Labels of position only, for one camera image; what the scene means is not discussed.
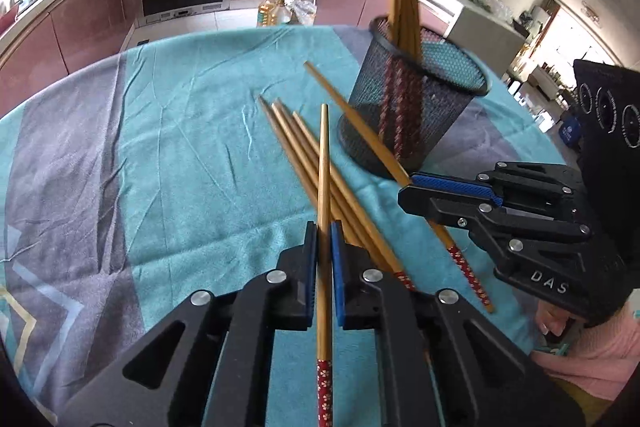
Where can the black mesh utensil holder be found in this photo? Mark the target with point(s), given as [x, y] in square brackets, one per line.
[435, 107]

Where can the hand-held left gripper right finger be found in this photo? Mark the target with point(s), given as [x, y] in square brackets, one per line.
[337, 277]

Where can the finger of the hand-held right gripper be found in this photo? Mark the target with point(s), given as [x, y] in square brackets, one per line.
[525, 252]
[450, 186]

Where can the teal grey printed tablecloth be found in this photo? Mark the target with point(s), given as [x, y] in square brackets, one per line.
[175, 147]

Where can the person's right hand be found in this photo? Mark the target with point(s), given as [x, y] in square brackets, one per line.
[550, 323]

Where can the wooden chopstick red patterned end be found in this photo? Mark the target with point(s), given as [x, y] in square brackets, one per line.
[340, 107]
[324, 187]

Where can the mustard yellow clothing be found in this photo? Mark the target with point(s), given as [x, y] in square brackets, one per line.
[585, 407]

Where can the yellow oil bottle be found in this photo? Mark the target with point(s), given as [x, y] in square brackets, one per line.
[266, 12]

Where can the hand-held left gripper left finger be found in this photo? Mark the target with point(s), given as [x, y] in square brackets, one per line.
[311, 277]

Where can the bunch of wooden chopsticks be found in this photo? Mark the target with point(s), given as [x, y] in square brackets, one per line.
[309, 164]

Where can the person's right forearm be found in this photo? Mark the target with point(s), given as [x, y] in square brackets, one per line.
[600, 357]

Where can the plastic bag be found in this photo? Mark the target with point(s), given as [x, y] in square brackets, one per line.
[302, 13]

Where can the long pink base cabinet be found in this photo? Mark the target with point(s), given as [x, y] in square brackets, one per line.
[75, 27]

